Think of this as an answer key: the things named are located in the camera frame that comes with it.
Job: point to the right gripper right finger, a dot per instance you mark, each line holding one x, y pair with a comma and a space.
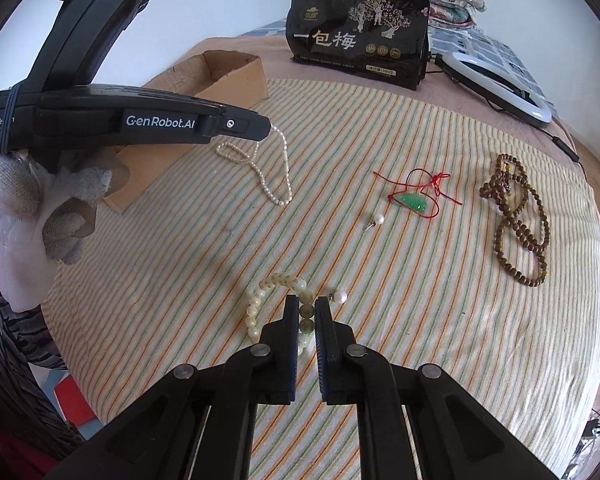
414, 423

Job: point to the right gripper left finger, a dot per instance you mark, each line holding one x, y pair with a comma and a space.
196, 424

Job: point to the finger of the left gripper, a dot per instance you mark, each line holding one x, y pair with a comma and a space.
235, 122

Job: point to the small pearl earring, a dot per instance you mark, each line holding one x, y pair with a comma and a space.
339, 296
378, 220

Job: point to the left hand white glove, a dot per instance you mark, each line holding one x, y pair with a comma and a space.
45, 218

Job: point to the cardboard box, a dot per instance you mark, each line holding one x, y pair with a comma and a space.
228, 77

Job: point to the pink brown blanket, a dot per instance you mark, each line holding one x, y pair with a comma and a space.
437, 88

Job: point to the black snack bag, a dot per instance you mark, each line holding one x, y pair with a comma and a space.
385, 40

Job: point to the striped yellow towel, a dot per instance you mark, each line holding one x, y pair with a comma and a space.
166, 281

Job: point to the white ring light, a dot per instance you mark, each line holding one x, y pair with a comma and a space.
496, 86

